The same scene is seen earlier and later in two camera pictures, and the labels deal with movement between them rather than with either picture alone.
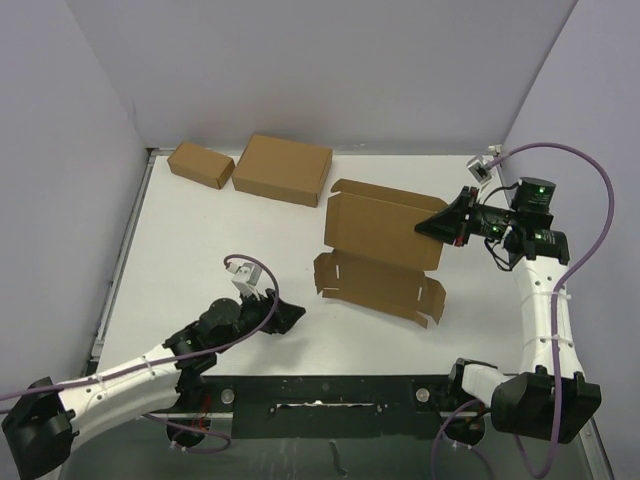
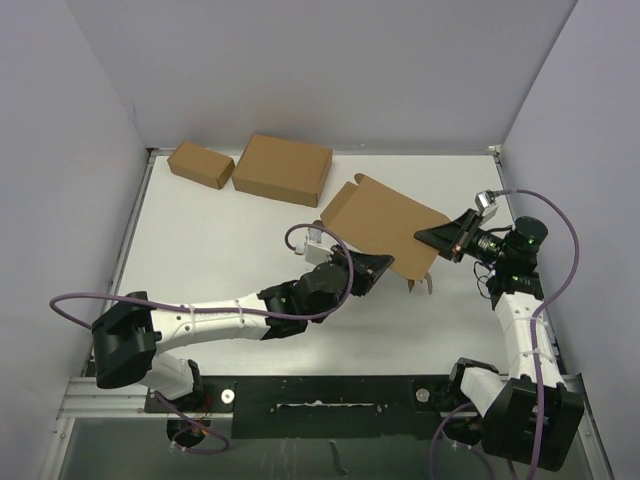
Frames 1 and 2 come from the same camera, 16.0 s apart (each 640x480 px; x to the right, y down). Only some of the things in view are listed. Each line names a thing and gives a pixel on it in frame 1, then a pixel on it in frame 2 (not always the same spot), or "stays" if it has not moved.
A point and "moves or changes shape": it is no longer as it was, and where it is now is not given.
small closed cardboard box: [200, 164] stays
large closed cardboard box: [282, 169] stays
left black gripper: [283, 317] to [367, 269]
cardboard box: [374, 255] moves or changes shape
